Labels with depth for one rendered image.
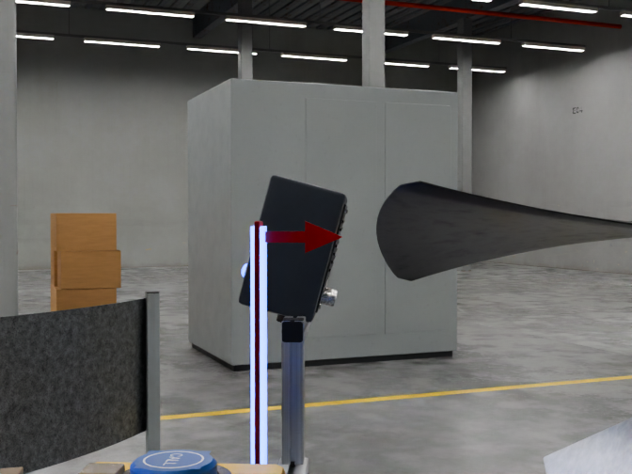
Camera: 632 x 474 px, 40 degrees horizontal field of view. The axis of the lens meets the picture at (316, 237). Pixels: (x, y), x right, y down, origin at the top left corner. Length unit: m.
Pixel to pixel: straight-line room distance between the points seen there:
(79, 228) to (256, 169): 2.41
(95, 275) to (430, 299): 3.25
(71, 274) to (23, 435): 6.27
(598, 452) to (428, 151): 6.71
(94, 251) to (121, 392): 6.04
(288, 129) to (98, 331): 4.55
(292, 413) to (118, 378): 1.41
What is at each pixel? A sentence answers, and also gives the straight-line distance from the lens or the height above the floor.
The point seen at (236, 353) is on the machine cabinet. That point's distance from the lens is 6.76.
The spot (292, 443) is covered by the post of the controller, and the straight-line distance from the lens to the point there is 1.21.
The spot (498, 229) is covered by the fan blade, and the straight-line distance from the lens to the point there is 0.66.
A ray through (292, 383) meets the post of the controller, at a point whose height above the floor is 0.97.
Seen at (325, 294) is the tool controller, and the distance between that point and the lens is 1.26.
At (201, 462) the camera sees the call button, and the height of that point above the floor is 1.08.
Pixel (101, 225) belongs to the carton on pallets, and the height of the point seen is 1.11.
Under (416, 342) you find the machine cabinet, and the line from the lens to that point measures 7.36.
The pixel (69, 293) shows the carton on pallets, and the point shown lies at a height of 0.46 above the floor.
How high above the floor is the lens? 1.20
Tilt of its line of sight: 1 degrees down
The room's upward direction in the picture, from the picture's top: straight up
